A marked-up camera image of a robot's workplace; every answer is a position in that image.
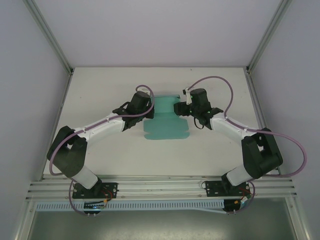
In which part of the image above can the teal cloth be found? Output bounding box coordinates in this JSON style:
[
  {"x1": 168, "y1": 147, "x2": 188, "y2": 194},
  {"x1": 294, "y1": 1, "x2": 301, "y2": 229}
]
[{"x1": 143, "y1": 94, "x2": 190, "y2": 141}]

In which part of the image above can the aluminium side rail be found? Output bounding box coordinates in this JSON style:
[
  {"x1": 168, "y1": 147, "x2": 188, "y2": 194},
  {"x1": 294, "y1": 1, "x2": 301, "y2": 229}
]
[
  {"x1": 39, "y1": 72, "x2": 74, "y2": 181},
  {"x1": 244, "y1": 72, "x2": 284, "y2": 179}
]

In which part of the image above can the aluminium cross rail frame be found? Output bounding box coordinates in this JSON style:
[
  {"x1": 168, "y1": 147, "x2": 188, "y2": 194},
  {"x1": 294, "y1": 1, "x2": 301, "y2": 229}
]
[{"x1": 25, "y1": 174, "x2": 298, "y2": 201}]

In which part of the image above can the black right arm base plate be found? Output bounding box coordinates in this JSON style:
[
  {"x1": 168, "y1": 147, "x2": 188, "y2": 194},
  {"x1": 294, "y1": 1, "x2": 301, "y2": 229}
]
[{"x1": 204, "y1": 180, "x2": 251, "y2": 197}]

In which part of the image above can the grey slotted cable duct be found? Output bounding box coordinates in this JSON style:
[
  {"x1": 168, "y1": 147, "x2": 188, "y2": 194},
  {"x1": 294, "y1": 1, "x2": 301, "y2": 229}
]
[{"x1": 36, "y1": 199, "x2": 226, "y2": 212}]

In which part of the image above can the aluminium corner post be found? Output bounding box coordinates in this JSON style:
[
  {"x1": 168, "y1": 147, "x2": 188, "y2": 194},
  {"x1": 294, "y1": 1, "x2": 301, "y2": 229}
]
[
  {"x1": 245, "y1": 0, "x2": 293, "y2": 74},
  {"x1": 23, "y1": 0, "x2": 75, "y2": 76}
]

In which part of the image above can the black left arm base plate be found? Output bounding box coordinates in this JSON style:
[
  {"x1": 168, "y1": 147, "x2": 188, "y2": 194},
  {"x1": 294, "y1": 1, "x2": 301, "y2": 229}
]
[{"x1": 72, "y1": 182, "x2": 119, "y2": 200}]

